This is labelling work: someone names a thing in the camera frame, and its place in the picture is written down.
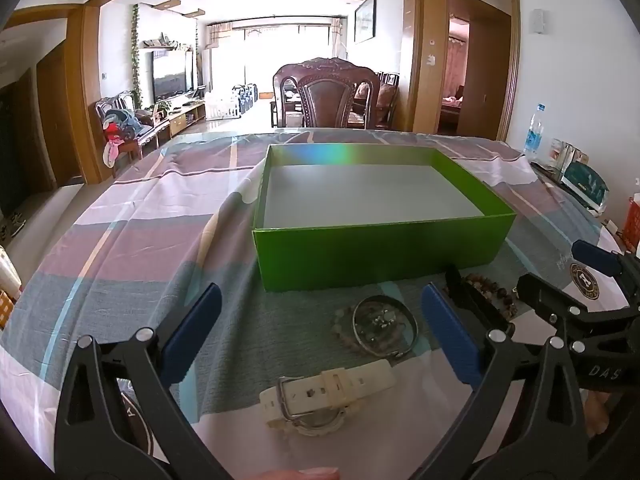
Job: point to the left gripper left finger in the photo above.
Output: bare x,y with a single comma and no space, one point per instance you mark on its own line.
116,417

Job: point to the cream white wristwatch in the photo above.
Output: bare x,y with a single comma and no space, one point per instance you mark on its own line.
318,405

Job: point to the person's right hand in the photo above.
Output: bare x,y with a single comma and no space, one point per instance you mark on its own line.
596,412

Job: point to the wooden armchair with clothes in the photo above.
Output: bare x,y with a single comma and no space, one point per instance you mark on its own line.
129,133

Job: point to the green hanging vine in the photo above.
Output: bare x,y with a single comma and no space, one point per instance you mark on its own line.
135,57

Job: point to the flat screen television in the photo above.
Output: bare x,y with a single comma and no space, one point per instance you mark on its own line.
172,73

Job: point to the framed wall picture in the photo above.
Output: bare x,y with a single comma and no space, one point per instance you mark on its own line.
365,21

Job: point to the wooden sofa with cushions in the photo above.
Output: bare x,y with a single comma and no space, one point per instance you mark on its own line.
385,105

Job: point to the person's left hand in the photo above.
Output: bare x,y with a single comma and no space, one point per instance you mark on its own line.
316,473

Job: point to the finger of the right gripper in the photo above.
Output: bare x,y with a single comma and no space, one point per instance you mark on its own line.
477,313
607,263

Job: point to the green cardboard box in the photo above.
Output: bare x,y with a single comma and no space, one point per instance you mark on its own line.
346,215

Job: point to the carved dark wooden chair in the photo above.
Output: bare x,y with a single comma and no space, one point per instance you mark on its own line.
326,88

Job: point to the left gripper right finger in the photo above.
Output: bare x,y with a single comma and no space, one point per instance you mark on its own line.
546,438

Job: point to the plastic water bottle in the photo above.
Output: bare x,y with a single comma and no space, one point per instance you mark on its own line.
534,132

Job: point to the wooden tv cabinet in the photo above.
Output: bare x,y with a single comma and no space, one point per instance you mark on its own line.
179,119

